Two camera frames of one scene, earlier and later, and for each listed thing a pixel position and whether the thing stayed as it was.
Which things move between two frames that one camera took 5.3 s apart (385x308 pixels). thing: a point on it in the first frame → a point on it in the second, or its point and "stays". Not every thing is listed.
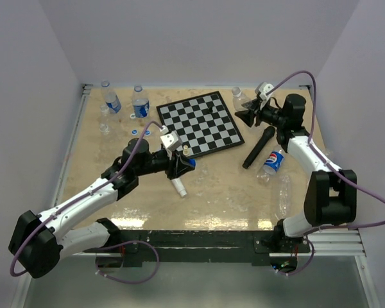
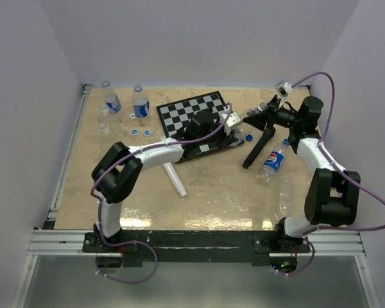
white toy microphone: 178,185 stays
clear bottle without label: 239,99 → 249,131
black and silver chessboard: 203,122 stays
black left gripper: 174,170 → 226,140
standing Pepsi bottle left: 111,98 stays
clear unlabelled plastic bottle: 104,128 stays
